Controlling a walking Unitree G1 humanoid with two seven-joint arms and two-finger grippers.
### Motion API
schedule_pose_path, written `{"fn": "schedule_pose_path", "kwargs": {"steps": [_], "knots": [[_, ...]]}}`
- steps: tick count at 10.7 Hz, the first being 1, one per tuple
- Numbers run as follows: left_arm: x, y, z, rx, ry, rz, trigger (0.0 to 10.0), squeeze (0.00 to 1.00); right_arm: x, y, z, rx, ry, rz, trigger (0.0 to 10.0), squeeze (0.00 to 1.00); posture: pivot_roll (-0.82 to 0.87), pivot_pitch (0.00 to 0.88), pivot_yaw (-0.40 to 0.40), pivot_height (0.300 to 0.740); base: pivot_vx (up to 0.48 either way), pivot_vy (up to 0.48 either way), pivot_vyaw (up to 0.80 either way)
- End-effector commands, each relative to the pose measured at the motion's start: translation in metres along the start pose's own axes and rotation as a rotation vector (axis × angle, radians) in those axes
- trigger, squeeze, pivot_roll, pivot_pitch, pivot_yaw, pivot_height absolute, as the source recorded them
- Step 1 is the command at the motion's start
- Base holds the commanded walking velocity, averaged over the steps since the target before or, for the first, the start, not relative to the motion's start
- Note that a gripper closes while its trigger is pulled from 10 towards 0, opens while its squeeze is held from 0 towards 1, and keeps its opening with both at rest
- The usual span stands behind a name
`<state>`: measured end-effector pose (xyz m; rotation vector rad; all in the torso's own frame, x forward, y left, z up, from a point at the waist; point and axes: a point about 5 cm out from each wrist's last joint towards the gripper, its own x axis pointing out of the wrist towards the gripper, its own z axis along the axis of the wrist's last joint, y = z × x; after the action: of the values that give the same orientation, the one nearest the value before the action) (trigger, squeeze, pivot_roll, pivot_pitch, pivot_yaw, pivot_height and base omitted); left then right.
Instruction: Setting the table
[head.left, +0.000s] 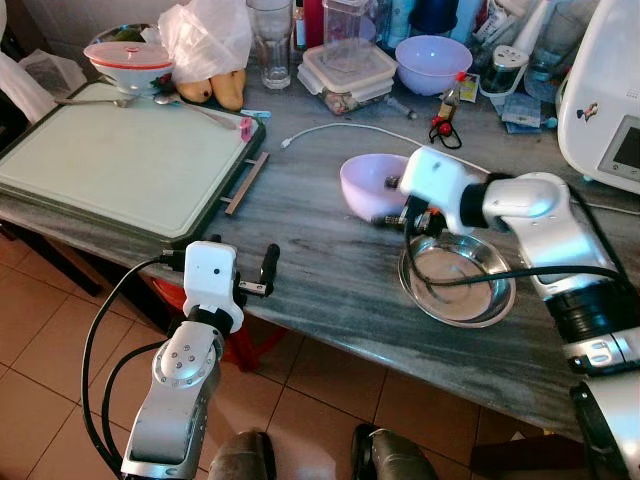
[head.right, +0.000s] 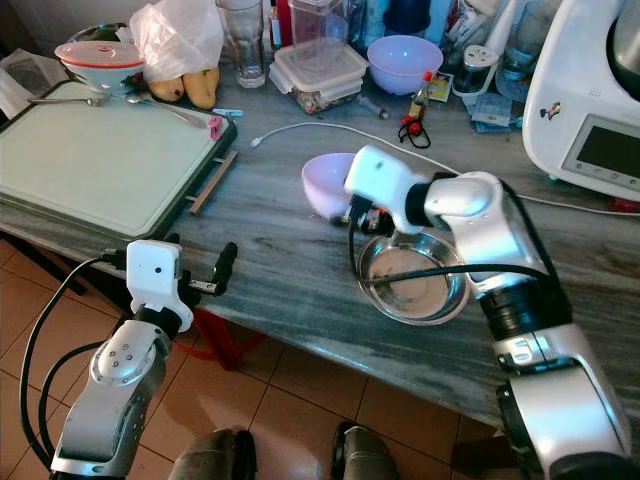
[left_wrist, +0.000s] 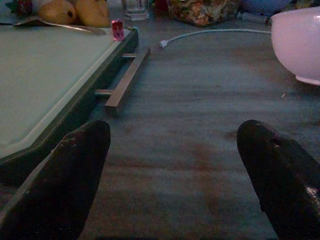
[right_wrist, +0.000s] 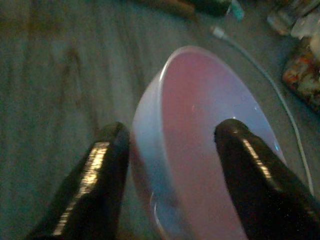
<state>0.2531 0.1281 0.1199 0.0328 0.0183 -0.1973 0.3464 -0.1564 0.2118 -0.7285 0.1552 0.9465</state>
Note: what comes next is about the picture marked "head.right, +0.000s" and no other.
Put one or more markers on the long metal spoon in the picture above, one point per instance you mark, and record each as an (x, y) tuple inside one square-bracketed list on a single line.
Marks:
[(175, 110)]

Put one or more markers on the blue paper packet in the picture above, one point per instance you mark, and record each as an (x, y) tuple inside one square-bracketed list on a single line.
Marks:
[(492, 112)]

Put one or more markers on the pink clip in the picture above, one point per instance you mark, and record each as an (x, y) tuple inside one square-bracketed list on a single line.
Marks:
[(215, 126)]

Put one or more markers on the tall clear plastic container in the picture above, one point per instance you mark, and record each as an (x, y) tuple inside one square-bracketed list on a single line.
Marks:
[(315, 25)]

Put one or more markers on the glass shaker jar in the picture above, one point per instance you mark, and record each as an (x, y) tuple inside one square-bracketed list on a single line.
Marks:
[(475, 70)]

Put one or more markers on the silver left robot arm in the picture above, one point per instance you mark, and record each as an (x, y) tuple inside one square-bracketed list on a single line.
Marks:
[(105, 400)]

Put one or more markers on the short metal spoon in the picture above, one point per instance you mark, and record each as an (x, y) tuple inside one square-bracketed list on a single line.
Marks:
[(70, 100)]

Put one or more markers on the small red capped sauce bottle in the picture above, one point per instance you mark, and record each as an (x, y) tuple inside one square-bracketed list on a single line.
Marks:
[(422, 95)]

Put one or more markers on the red plastic stool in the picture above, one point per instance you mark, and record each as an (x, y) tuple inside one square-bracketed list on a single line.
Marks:
[(210, 340)]

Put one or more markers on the pink plastic bowl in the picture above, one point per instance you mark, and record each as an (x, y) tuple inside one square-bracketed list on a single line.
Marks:
[(325, 185)]

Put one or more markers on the yellow bananas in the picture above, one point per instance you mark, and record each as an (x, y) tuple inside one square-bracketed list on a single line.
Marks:
[(198, 90)]

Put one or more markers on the clear drinking glass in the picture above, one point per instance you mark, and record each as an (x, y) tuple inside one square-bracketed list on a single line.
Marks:
[(240, 45)]

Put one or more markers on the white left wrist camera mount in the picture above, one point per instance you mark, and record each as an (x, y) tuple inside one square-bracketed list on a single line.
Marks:
[(153, 275)]

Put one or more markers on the lilac plastic bowl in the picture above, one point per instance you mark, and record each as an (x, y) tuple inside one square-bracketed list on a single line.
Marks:
[(405, 62)]

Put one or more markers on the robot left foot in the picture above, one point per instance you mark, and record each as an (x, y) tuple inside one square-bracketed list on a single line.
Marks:
[(212, 458)]

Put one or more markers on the white kitchen appliance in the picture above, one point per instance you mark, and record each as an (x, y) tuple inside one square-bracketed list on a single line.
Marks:
[(580, 90)]

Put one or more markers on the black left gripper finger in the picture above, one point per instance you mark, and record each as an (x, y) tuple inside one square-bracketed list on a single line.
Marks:
[(226, 265)]

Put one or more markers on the pale green cutting board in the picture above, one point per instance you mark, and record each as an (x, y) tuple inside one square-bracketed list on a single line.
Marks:
[(100, 160)]

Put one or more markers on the stainless steel bowl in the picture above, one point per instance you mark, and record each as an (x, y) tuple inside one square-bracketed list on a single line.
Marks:
[(410, 300)]

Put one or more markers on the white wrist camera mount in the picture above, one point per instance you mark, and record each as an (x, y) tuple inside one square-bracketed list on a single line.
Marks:
[(153, 275), (385, 180)]

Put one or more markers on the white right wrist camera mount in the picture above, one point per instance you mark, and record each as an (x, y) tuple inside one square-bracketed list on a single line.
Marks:
[(385, 180)]

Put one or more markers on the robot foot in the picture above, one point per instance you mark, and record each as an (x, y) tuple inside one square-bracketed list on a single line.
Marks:
[(363, 455), (212, 458)]

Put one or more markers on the red rimmed covered bowl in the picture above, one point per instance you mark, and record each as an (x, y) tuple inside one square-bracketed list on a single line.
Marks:
[(100, 58)]

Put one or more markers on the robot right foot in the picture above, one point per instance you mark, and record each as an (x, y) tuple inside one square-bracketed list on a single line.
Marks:
[(363, 455)]

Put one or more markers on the clear lidded food container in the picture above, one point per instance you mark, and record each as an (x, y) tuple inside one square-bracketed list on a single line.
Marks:
[(315, 70)]

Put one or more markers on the white plastic bag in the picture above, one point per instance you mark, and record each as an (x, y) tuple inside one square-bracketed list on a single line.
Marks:
[(175, 35)]

